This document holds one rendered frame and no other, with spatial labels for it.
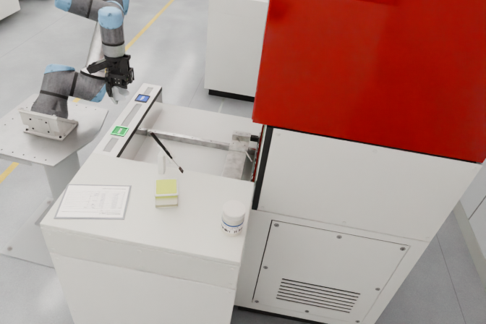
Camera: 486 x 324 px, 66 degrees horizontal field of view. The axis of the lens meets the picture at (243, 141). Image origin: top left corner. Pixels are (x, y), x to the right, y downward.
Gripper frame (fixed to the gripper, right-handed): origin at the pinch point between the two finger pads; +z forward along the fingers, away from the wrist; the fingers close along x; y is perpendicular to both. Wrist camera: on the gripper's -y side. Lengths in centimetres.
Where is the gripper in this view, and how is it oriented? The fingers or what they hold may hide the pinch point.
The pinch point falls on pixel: (114, 100)
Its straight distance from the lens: 152.2
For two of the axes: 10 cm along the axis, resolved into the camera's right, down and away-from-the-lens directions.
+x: 1.4, -6.0, 7.8
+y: 9.8, 1.8, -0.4
